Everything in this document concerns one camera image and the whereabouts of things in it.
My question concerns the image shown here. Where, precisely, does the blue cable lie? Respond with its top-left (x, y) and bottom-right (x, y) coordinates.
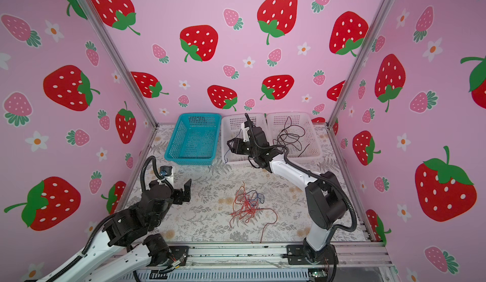
top-left (242, 190), bottom-right (266, 207)
top-left (223, 128), bottom-right (246, 164)

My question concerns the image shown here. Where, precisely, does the red cable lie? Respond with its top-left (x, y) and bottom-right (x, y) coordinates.
top-left (228, 181), bottom-right (278, 244)

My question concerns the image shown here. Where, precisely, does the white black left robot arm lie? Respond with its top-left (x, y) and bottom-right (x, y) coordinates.
top-left (42, 156), bottom-right (192, 281)

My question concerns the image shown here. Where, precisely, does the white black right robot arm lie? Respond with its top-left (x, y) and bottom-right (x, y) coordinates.
top-left (227, 127), bottom-right (358, 264)

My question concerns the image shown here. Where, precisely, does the white middle plastic basket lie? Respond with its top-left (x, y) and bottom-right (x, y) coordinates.
top-left (221, 113), bottom-right (272, 166)

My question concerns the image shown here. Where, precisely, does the white plastic basket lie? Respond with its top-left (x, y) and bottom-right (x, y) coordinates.
top-left (267, 112), bottom-right (322, 163)
top-left (221, 113), bottom-right (272, 166)

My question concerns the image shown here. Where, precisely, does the teal plastic basket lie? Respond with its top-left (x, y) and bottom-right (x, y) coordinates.
top-left (165, 113), bottom-right (221, 166)

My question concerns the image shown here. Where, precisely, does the white right plastic basket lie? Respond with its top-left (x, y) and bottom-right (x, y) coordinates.
top-left (267, 112), bottom-right (322, 163)

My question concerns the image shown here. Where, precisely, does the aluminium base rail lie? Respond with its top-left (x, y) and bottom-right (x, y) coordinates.
top-left (94, 242), bottom-right (396, 282)

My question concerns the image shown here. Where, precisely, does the aluminium right corner post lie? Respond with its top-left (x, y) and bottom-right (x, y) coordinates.
top-left (327, 0), bottom-right (396, 129)

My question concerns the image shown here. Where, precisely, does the aluminium corner post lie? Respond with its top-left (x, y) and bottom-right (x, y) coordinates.
top-left (327, 0), bottom-right (396, 129)
top-left (77, 0), bottom-right (158, 129)

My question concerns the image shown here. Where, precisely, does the aluminium left corner post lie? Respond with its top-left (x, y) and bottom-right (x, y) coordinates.
top-left (77, 0), bottom-right (158, 129)

